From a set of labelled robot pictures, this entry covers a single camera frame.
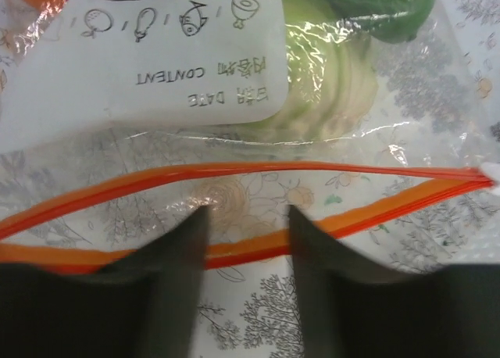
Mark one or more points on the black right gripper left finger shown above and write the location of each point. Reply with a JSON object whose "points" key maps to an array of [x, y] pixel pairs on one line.
{"points": [[143, 305]]}

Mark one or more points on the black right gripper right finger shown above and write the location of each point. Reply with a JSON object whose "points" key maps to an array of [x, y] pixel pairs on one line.
{"points": [[352, 306]]}

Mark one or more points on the clear zip top bag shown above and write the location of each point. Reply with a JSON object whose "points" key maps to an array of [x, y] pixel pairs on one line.
{"points": [[119, 118]]}

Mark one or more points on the fake green cabbage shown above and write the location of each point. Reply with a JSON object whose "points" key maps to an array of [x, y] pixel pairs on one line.
{"points": [[330, 77]]}

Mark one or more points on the fake green cucumber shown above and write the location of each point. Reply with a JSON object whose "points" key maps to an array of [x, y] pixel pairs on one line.
{"points": [[389, 21]]}

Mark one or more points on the floral tablecloth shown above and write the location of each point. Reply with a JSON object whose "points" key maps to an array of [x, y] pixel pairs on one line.
{"points": [[242, 178]]}

